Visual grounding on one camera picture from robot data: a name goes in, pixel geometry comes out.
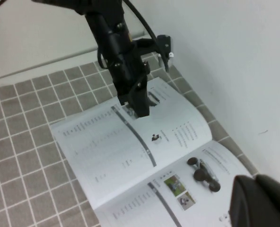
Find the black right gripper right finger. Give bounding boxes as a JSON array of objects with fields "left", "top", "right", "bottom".
[{"left": 253, "top": 173, "right": 280, "bottom": 227}]

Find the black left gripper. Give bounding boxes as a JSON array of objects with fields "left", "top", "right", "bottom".
[{"left": 84, "top": 11, "right": 153, "bottom": 119}]

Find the white product manual book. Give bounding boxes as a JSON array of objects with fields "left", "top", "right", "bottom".
[{"left": 50, "top": 77, "right": 257, "bottom": 227}]

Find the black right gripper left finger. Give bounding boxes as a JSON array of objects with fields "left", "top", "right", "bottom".
[{"left": 228, "top": 175, "right": 274, "bottom": 227}]

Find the grey white checked tablecloth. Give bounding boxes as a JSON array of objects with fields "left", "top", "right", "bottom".
[{"left": 0, "top": 51, "right": 261, "bottom": 227}]

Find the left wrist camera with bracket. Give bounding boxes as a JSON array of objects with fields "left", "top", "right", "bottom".
[{"left": 140, "top": 34, "right": 176, "bottom": 73}]

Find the black left camera cable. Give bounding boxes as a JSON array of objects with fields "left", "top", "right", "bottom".
[{"left": 122, "top": 0, "right": 161, "bottom": 46}]

